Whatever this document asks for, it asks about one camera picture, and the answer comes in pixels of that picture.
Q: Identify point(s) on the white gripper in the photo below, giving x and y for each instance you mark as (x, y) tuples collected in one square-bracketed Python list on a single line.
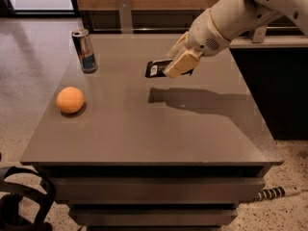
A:
[(205, 41)]

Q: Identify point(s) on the black rxbar chocolate bar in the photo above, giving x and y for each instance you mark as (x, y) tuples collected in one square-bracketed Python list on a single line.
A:
[(164, 68)]

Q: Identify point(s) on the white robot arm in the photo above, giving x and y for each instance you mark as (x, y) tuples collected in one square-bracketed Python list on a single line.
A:
[(234, 17)]

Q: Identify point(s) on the silver blue energy drink can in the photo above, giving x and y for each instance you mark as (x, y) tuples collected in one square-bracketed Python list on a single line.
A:
[(82, 43)]

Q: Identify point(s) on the grey drawer cabinet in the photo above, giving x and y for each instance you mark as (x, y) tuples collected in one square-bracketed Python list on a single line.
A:
[(154, 154)]

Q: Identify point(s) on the orange fruit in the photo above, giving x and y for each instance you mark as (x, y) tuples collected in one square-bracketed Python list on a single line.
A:
[(70, 100)]

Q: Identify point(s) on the left metal wall bracket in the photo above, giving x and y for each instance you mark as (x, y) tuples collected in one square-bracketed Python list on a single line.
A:
[(125, 16)]

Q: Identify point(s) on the metal wall bracket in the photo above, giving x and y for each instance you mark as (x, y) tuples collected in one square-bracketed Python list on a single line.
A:
[(125, 16), (258, 35)]

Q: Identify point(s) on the right metal wall bracket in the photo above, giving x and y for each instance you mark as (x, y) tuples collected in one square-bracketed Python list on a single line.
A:
[(258, 35)]

